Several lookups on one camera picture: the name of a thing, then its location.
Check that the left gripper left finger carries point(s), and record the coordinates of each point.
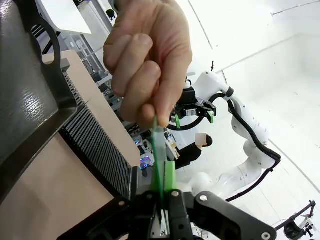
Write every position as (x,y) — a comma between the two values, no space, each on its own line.
(140,215)

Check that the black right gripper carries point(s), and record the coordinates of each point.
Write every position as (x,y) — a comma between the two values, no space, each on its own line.
(188,100)

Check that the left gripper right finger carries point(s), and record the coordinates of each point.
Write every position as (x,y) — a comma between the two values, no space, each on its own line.
(212,217)

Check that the light green PCB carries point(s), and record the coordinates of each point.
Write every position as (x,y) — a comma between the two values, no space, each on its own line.
(158,150)

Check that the black plastic tray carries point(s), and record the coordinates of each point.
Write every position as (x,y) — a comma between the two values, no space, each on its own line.
(25,87)

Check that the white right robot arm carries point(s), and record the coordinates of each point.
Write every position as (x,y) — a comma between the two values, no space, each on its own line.
(250,125)

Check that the person's right hand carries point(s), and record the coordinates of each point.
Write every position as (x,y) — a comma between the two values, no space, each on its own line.
(150,62)

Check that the person in black clothes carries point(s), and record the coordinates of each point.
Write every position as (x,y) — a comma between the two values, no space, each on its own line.
(190,157)

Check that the computer with RGB lights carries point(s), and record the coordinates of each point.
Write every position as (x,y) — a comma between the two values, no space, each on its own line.
(146,163)

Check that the black slotted PCB rack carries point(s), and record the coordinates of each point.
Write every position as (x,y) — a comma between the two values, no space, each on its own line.
(100,140)

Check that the white table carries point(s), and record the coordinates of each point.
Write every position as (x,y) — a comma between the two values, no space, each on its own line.
(67,17)

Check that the black camera rig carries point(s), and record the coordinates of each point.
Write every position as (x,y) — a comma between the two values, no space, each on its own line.
(291,226)

